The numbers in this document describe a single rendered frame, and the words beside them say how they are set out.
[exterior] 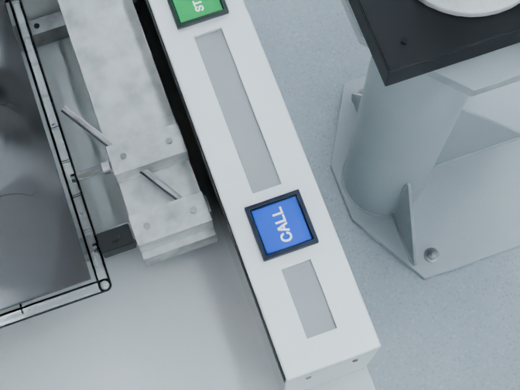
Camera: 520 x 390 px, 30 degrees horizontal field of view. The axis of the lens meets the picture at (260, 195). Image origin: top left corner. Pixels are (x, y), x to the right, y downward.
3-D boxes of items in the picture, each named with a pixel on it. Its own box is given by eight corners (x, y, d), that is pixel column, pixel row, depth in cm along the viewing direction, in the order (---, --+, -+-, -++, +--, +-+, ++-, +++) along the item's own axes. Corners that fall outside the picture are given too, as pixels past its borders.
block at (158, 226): (141, 253, 101) (137, 245, 98) (131, 223, 102) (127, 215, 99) (213, 227, 101) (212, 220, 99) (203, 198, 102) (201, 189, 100)
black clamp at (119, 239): (104, 258, 100) (100, 252, 98) (98, 239, 101) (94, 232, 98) (137, 248, 101) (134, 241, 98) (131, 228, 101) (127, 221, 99)
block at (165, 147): (118, 184, 103) (114, 175, 100) (108, 155, 104) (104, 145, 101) (189, 159, 104) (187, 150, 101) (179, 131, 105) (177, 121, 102)
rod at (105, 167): (74, 186, 102) (72, 183, 101) (70, 175, 103) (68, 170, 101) (116, 172, 103) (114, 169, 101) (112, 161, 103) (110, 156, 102)
